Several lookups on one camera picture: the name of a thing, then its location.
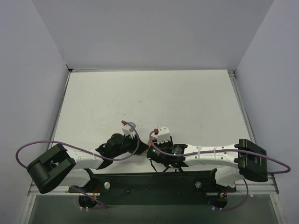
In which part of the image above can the purple cable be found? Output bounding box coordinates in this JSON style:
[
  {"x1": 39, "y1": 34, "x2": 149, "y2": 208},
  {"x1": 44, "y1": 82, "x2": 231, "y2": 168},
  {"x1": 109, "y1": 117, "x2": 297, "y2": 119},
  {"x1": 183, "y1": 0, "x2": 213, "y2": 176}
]
[
  {"x1": 15, "y1": 121, "x2": 141, "y2": 210},
  {"x1": 149, "y1": 129, "x2": 292, "y2": 210}
]

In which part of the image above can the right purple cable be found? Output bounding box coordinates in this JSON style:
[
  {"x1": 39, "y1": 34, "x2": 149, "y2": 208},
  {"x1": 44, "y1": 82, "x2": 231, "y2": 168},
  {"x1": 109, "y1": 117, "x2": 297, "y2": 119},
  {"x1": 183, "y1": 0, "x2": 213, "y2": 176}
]
[{"x1": 149, "y1": 129, "x2": 292, "y2": 210}]

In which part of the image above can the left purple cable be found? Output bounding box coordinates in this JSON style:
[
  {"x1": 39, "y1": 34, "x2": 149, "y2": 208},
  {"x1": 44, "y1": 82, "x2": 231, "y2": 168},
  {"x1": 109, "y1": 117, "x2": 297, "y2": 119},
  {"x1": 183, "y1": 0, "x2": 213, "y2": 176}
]
[{"x1": 15, "y1": 121, "x2": 141, "y2": 210}]

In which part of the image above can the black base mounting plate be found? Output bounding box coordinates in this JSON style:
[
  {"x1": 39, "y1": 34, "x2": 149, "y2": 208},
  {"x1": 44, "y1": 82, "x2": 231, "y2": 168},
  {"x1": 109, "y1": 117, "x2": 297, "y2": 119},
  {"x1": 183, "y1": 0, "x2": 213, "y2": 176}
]
[{"x1": 80, "y1": 169, "x2": 236, "y2": 206}]

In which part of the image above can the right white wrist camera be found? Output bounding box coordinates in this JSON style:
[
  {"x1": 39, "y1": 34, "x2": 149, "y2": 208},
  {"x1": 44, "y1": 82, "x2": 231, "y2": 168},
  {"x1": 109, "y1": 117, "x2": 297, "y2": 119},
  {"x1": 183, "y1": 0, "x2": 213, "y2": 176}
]
[{"x1": 154, "y1": 125, "x2": 171, "y2": 144}]

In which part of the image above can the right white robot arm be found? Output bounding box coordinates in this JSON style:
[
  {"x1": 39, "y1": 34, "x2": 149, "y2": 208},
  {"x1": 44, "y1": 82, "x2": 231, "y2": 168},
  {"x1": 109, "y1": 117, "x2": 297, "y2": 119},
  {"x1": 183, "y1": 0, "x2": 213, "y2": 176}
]
[{"x1": 147, "y1": 139, "x2": 268, "y2": 187}]

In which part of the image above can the aluminium frame rail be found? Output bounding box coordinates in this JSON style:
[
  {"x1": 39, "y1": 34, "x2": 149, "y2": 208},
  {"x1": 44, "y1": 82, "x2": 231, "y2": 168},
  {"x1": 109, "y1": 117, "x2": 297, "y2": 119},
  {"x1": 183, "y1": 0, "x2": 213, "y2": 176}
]
[{"x1": 27, "y1": 70, "x2": 274, "y2": 204}]

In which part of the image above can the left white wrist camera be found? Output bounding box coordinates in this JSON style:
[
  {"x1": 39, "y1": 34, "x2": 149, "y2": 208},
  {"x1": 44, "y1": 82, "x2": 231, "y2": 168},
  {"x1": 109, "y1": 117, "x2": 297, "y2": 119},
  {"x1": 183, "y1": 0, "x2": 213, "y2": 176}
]
[{"x1": 121, "y1": 120, "x2": 136, "y2": 139}]

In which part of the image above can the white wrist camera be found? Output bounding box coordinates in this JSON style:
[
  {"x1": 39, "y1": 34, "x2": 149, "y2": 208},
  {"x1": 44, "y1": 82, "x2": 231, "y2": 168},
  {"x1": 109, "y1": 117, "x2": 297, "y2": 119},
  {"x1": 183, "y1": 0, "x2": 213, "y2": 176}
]
[
  {"x1": 121, "y1": 120, "x2": 136, "y2": 139},
  {"x1": 154, "y1": 125, "x2": 171, "y2": 144}
]

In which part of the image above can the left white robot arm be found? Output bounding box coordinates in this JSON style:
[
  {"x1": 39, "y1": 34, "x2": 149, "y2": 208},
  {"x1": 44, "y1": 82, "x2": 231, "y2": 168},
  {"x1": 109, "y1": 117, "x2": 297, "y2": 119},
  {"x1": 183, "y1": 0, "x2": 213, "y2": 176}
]
[{"x1": 27, "y1": 133, "x2": 149, "y2": 194}]

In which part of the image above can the brown cardboard box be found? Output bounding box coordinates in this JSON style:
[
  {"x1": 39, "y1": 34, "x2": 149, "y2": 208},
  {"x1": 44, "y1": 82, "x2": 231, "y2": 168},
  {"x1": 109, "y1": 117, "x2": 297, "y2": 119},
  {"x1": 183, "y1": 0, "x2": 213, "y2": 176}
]
[{"x1": 145, "y1": 136, "x2": 157, "y2": 153}]

